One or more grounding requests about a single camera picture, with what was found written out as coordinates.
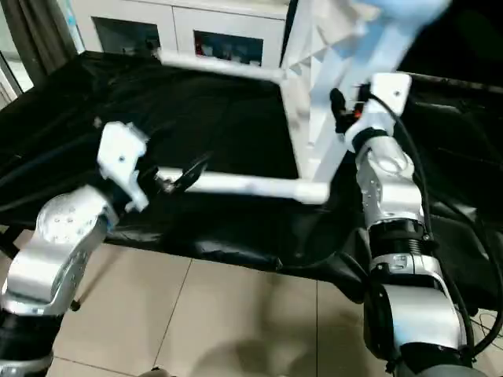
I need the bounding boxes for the white sideboard cabinet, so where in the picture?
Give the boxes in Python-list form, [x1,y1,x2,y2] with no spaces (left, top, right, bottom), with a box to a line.
[68,0,291,71]

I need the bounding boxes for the white plastic table top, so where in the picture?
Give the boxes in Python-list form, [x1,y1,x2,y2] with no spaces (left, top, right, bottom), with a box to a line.
[280,0,418,190]

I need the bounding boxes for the grey curtain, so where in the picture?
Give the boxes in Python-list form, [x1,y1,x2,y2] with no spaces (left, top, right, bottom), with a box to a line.
[0,0,86,82]

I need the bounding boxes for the black table mat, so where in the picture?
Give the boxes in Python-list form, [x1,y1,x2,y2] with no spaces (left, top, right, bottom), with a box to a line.
[0,49,503,308]

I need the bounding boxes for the grey metal bar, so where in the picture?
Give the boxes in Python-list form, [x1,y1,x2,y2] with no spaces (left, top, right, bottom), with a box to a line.
[408,72,503,90]

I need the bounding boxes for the white plastic table leg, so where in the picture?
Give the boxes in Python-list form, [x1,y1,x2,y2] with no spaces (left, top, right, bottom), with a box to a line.
[347,0,453,42]
[156,166,331,206]
[156,48,291,85]

